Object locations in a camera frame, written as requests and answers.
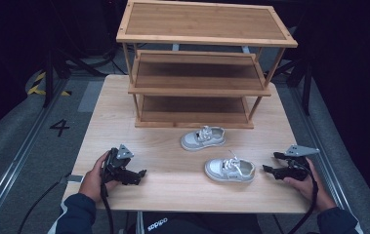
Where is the small white lace-up shoe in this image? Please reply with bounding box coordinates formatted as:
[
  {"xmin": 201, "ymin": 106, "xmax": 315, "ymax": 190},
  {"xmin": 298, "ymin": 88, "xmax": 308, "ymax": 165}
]
[
  {"xmin": 204, "ymin": 150, "xmax": 257, "ymax": 183},
  {"xmin": 180, "ymin": 125, "xmax": 226, "ymax": 152}
]

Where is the person's dark clothed torso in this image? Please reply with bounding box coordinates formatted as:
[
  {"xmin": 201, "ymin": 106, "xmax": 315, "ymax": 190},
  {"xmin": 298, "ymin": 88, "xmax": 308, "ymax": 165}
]
[{"xmin": 130, "ymin": 212, "xmax": 263, "ymax": 234}]

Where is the person's right hand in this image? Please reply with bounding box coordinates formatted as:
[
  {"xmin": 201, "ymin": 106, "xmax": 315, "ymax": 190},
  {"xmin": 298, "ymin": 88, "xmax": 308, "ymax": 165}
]
[{"xmin": 282, "ymin": 157, "xmax": 337, "ymax": 213}]

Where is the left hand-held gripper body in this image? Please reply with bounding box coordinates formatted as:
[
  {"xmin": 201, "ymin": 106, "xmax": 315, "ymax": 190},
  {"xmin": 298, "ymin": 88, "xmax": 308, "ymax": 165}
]
[{"xmin": 102, "ymin": 143, "xmax": 136, "ymax": 185}]

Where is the white table leg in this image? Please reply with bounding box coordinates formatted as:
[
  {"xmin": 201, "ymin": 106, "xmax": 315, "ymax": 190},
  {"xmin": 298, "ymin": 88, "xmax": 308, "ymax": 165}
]
[{"xmin": 136, "ymin": 212, "xmax": 145, "ymax": 234}]

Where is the three-tier wooden shoe rack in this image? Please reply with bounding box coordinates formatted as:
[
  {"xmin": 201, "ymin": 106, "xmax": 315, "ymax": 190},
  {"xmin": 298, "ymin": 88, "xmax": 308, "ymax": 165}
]
[{"xmin": 115, "ymin": 0, "xmax": 299, "ymax": 130}]

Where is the metal floor rail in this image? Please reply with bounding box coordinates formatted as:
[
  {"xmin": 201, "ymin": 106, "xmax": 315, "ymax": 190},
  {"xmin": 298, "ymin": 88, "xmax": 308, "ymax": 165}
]
[
  {"xmin": 288, "ymin": 82, "xmax": 354, "ymax": 211},
  {"xmin": 0, "ymin": 77, "xmax": 70, "ymax": 230}
]

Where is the person's left hand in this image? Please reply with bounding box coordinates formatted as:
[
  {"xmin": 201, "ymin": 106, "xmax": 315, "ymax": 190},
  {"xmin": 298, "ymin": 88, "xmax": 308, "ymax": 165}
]
[{"xmin": 78, "ymin": 150, "xmax": 122, "ymax": 204}]

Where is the grey tape piece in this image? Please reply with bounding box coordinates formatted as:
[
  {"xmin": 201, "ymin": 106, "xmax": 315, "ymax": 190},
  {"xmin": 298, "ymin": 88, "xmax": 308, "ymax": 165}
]
[{"xmin": 64, "ymin": 174, "xmax": 85, "ymax": 183}]

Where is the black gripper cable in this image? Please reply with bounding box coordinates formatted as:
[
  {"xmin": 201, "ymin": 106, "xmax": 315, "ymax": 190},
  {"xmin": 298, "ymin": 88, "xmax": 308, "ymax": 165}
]
[
  {"xmin": 100, "ymin": 152, "xmax": 115, "ymax": 234},
  {"xmin": 287, "ymin": 159, "xmax": 319, "ymax": 234}
]

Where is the yellow black hazard tape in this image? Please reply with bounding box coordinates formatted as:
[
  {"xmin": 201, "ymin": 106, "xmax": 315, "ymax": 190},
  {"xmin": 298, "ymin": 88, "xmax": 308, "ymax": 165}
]
[{"xmin": 26, "ymin": 71, "xmax": 73, "ymax": 98}]

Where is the black floor cable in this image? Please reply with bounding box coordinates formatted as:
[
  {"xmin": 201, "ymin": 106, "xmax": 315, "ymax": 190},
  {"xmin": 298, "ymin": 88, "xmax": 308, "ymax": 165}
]
[{"xmin": 17, "ymin": 176, "xmax": 73, "ymax": 234}]

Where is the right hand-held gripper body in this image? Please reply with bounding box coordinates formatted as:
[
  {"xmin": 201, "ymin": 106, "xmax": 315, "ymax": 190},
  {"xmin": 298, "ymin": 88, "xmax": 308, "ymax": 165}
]
[{"xmin": 283, "ymin": 144, "xmax": 321, "ymax": 182}]

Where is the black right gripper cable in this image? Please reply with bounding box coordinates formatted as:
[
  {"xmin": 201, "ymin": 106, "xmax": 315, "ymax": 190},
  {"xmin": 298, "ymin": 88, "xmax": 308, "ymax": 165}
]
[{"xmin": 287, "ymin": 159, "xmax": 319, "ymax": 234}]

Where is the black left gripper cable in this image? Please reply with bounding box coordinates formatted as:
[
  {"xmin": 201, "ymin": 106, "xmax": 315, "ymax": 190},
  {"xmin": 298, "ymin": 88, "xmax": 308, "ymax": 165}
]
[{"xmin": 100, "ymin": 152, "xmax": 115, "ymax": 234}]

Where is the black metal stand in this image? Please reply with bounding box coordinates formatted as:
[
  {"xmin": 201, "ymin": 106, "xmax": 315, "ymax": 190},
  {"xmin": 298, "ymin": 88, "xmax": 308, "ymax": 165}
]
[
  {"xmin": 41, "ymin": 42, "xmax": 118, "ymax": 109},
  {"xmin": 274, "ymin": 48, "xmax": 314, "ymax": 117}
]

